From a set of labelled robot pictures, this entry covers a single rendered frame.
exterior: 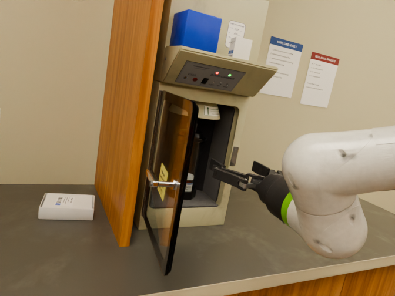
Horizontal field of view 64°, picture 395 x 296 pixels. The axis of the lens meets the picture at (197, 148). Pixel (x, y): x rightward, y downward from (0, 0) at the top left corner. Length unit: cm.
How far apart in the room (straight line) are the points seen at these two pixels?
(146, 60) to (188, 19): 15
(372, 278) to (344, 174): 97
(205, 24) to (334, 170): 53
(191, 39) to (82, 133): 68
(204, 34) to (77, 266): 67
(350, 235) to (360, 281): 82
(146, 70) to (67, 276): 53
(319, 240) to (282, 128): 125
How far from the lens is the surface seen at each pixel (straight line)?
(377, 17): 220
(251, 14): 108
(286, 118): 179
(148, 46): 83
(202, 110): 103
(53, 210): 109
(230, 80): 96
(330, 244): 58
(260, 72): 98
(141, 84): 83
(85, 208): 108
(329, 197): 52
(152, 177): 72
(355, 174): 49
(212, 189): 119
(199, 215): 113
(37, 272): 88
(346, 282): 132
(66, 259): 91
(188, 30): 85
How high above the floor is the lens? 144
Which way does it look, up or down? 12 degrees down
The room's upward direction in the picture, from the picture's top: 10 degrees clockwise
